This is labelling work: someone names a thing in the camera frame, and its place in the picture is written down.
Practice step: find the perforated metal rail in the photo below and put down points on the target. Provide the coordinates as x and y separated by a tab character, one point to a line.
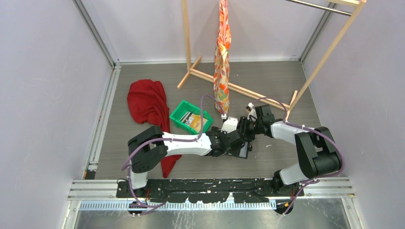
129	205

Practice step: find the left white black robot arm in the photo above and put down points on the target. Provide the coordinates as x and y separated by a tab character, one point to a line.
148	148

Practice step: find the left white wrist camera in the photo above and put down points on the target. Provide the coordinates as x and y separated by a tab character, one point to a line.
229	125

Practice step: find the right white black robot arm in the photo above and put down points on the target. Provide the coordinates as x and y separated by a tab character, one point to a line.
317	153

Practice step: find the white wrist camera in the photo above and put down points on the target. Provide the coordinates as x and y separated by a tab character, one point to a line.
250	109
229	125

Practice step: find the wooden clothes rack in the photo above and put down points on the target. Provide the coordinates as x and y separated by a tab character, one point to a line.
349	8

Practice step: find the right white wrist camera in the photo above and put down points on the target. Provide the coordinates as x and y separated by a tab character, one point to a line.
250	109

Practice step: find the green plastic bin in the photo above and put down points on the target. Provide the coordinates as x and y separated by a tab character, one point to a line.
184	107

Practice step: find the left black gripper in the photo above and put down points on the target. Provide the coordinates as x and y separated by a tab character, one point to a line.
219	134

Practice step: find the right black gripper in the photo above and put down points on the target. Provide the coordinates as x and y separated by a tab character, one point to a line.
243	126

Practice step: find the red cloth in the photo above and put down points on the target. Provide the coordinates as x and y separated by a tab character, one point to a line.
147	103

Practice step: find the black card holder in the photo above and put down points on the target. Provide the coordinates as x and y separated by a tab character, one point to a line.
242	152

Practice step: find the orange floral tote bag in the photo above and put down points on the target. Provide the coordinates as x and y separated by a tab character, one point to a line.
221	60

